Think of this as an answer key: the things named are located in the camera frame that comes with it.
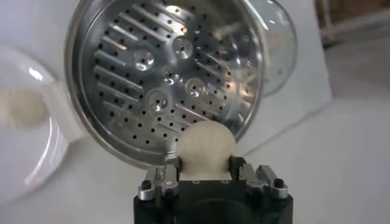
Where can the white round plate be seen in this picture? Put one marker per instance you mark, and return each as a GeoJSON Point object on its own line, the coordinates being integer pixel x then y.
{"type": "Point", "coordinates": [24, 158]}

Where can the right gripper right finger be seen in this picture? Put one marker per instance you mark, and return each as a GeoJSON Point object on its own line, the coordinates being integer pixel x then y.
{"type": "Point", "coordinates": [253, 179]}

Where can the glass pot lid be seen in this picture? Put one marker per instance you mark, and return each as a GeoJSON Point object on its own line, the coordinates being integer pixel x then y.
{"type": "Point", "coordinates": [280, 45]}

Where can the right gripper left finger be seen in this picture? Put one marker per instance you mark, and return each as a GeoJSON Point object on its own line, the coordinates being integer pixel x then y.
{"type": "Point", "coordinates": [169, 179]}

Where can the perforated steel steamer basket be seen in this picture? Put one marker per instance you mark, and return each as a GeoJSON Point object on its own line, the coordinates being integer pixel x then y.
{"type": "Point", "coordinates": [158, 76]}

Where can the white steamed baozi bun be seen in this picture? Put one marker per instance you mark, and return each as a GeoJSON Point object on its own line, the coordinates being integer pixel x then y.
{"type": "Point", "coordinates": [26, 106]}
{"type": "Point", "coordinates": [207, 146]}

